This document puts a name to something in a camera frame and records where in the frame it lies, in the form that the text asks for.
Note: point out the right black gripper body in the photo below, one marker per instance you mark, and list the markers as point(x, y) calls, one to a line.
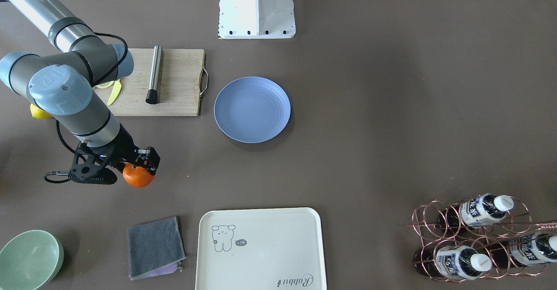
point(125, 145)

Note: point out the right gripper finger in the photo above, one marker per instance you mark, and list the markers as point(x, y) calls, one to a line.
point(119, 166)
point(148, 159)

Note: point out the orange mandarin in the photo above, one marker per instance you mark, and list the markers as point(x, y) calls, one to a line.
point(136, 176)

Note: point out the blue plate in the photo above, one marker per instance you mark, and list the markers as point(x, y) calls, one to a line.
point(252, 109)

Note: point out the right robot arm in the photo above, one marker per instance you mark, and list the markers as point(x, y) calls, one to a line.
point(62, 85)

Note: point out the steel muddler rod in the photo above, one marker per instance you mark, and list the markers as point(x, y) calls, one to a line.
point(155, 76)

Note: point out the yellow plastic knife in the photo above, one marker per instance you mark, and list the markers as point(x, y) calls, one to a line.
point(116, 89)

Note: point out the grey cloth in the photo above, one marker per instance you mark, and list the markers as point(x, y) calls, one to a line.
point(155, 249)

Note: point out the wooden cutting board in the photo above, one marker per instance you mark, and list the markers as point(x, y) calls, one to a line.
point(178, 90)

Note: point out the yellow lemon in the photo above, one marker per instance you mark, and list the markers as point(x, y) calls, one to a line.
point(38, 113)

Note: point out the green bowl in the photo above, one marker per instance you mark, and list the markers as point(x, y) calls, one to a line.
point(30, 260)

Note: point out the cream rabbit tray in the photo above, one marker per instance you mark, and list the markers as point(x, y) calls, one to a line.
point(261, 249)

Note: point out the dark drink bottle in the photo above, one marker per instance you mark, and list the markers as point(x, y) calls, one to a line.
point(535, 249)
point(472, 214)
point(453, 263)

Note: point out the copper bottle rack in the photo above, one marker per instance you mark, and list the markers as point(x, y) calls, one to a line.
point(430, 222)

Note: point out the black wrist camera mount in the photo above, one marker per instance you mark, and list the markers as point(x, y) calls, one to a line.
point(87, 167)

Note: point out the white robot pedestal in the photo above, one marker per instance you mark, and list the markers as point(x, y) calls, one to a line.
point(256, 19)

